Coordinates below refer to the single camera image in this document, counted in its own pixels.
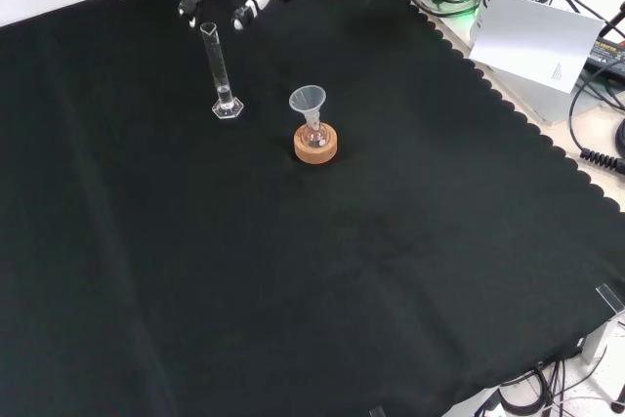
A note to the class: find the black power adapter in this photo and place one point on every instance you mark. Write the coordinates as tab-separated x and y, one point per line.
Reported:
608	58

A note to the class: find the small round-bottom glass flask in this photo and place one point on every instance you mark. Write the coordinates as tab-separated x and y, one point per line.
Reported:
315	136

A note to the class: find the clear cloth clip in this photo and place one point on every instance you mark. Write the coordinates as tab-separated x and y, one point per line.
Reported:
377	411
610	297

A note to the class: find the clear plastic funnel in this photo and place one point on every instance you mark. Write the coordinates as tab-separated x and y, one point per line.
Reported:
306	99

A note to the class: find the black bench cloth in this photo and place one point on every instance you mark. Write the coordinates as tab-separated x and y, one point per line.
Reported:
244	241

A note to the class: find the pale board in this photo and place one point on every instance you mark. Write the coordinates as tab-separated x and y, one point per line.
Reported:
532	41

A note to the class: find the clear glass graduated cylinder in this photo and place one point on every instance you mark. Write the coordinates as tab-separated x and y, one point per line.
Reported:
218	65

